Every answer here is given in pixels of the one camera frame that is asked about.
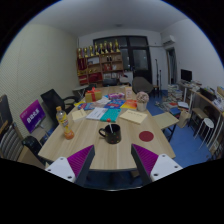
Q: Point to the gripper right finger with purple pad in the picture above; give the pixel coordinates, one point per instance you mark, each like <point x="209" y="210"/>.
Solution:
<point x="151" y="166"/>

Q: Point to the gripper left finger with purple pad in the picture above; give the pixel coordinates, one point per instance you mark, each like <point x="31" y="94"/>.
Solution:
<point x="74" y="168"/>

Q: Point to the red round coaster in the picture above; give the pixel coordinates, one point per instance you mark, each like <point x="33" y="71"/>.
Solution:
<point x="146" y="136"/>

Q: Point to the small wooden side table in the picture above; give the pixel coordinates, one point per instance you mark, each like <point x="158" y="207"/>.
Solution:
<point x="166" y="121"/>

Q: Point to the black polka-dot mug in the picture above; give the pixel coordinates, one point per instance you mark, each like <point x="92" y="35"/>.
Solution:
<point x="111" y="133"/>

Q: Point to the beige paper envelope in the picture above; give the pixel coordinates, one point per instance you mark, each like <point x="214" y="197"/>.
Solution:
<point x="133" y="116"/>

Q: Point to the orange drink bottle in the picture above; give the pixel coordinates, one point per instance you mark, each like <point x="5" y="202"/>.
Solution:
<point x="62" y="119"/>

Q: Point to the pale yellow paper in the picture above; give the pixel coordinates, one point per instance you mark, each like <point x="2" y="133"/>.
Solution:
<point x="79" y="114"/>

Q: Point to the white open booklet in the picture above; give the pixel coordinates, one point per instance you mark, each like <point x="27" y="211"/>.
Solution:
<point x="97" y="113"/>

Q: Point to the teal book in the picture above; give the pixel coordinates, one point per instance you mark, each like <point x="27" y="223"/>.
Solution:
<point x="111" y="114"/>

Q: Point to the orange yellow book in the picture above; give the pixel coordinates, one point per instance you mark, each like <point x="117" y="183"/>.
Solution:
<point x="130" y="104"/>

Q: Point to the striped chair at left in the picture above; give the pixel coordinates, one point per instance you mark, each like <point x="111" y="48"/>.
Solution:
<point x="11" y="143"/>

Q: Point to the purple sign board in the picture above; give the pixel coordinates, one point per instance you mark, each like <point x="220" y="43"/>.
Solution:
<point x="32" y="116"/>

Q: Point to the flower pot with pink flowers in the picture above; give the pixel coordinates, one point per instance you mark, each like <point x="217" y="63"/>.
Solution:
<point x="142" y="99"/>

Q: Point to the white round stool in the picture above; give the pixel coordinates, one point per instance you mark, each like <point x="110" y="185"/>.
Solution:
<point x="205" y="129"/>

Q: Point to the blue book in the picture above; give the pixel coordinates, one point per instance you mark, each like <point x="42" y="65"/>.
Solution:
<point x="115" y="104"/>

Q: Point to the black office chair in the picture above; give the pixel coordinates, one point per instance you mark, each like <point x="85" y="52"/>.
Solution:
<point x="52" y="100"/>

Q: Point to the yellow gift box red ribbon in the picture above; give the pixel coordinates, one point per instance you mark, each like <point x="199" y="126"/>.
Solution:
<point x="93" y="95"/>

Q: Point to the pink box on table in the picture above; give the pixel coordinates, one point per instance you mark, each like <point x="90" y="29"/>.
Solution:
<point x="116" y="95"/>

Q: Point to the dark grey armchair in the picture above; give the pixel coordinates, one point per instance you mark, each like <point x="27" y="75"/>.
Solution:
<point x="140" y="84"/>

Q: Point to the computer monitor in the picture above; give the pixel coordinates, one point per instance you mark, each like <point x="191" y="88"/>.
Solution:
<point x="186" y="75"/>

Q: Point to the wooden bookshelf with trophies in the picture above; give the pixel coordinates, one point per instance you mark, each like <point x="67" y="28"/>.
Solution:
<point x="99" y="62"/>

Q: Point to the wall air conditioner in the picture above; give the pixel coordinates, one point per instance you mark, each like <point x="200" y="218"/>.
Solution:
<point x="168" y="40"/>

